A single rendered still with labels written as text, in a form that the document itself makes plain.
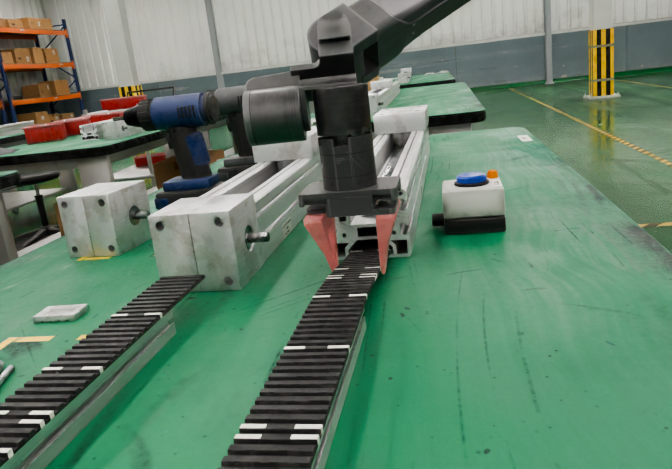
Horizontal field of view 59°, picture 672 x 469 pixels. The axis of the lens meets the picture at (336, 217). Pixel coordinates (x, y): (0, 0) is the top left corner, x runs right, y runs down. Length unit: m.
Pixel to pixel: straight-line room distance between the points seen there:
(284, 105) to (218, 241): 0.18
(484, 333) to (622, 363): 0.11
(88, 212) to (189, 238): 0.29
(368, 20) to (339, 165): 0.16
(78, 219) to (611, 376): 0.75
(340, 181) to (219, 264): 0.18
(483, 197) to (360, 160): 0.25
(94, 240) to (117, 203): 0.07
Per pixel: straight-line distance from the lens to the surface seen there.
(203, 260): 0.70
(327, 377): 0.42
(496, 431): 0.42
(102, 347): 0.54
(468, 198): 0.80
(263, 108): 0.60
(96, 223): 0.96
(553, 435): 0.42
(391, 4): 0.69
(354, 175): 0.60
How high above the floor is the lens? 1.02
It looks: 14 degrees down
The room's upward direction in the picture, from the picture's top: 7 degrees counter-clockwise
